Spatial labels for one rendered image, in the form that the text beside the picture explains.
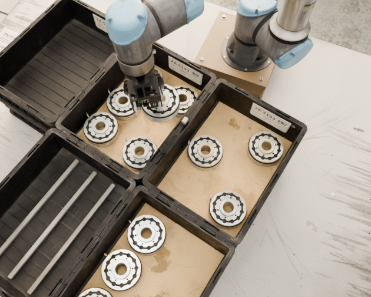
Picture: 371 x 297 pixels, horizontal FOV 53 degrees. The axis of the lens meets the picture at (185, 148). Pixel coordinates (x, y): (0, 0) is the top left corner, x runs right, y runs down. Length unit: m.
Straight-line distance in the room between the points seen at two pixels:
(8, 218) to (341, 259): 0.97
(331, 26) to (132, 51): 2.07
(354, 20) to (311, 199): 1.70
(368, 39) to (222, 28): 1.44
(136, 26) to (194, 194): 0.55
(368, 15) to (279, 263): 2.00
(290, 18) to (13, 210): 0.91
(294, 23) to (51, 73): 0.77
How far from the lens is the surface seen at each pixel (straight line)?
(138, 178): 1.00
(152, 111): 0.98
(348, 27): 2.72
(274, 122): 1.14
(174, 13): 0.74
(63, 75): 1.32
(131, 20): 0.70
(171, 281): 1.04
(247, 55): 1.30
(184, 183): 1.09
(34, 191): 1.16
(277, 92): 1.42
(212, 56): 1.35
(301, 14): 1.07
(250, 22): 1.20
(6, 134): 1.43
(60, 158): 1.18
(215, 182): 1.10
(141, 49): 0.74
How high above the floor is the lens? 1.86
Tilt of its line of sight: 66 degrees down
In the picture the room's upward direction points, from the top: 2 degrees clockwise
